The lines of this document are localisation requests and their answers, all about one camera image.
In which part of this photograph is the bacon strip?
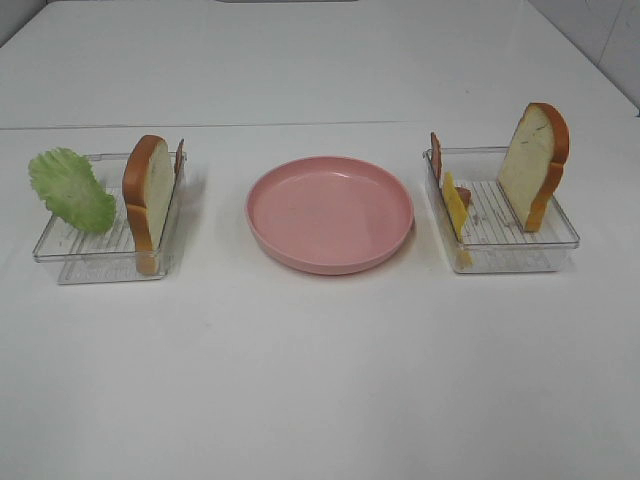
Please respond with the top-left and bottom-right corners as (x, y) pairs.
(174, 139), (184, 177)
(430, 132), (471, 210)

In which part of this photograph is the bread slice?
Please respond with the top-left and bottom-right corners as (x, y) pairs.
(498, 102), (570, 232)
(122, 135), (175, 275)

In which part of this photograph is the green lettuce leaf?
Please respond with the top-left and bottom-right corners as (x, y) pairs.
(28, 147), (116, 233)

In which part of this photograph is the pink round plate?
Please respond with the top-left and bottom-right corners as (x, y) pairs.
(245, 156), (414, 275)

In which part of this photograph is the yellow cheese slice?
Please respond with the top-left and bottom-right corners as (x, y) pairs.
(442, 172), (471, 244)

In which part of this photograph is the right clear plastic container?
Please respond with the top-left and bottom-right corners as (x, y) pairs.
(423, 146), (580, 274)

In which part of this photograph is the clear plastic container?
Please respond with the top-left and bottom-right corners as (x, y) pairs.
(423, 146), (580, 274)
(33, 153), (184, 285)

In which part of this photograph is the left clear plastic container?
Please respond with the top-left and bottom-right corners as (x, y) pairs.
(33, 153), (184, 285)

